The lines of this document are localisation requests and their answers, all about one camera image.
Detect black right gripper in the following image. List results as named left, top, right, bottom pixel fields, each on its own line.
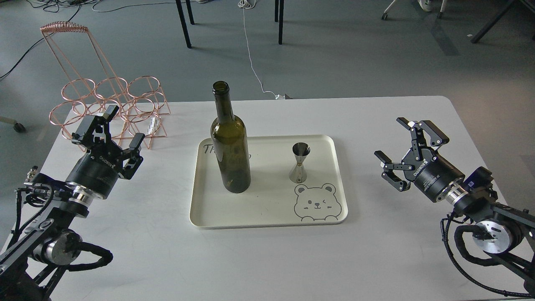
left=374, top=117, right=465, bottom=202

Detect dark green wine bottle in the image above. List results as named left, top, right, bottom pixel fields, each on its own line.
left=211, top=81, right=252, bottom=193

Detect caster wheel at left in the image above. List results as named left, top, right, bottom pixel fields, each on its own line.
left=0, top=116, right=26, bottom=133

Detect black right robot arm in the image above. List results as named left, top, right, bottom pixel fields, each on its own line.
left=374, top=117, right=535, bottom=298

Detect silver metal jigger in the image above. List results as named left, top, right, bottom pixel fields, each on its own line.
left=289, top=142, right=310, bottom=184

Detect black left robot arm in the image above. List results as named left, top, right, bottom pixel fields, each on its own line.
left=0, top=105, right=145, bottom=301

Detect black table legs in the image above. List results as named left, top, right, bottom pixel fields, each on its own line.
left=175, top=0, right=285, bottom=49

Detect white cable on floor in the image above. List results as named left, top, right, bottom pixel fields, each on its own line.
left=237, top=0, right=293, bottom=100

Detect office chair base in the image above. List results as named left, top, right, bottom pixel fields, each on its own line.
left=381, top=0, right=448, bottom=20

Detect black diagonal desk leg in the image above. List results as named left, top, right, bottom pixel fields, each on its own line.
left=470, top=0, right=517, bottom=44

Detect copper wire wine rack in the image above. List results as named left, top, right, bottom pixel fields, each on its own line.
left=40, top=21, right=171, bottom=148

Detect cream bear serving tray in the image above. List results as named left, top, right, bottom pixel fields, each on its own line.
left=189, top=135, right=348, bottom=229

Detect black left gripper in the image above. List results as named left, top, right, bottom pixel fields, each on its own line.
left=66, top=105, right=145, bottom=199

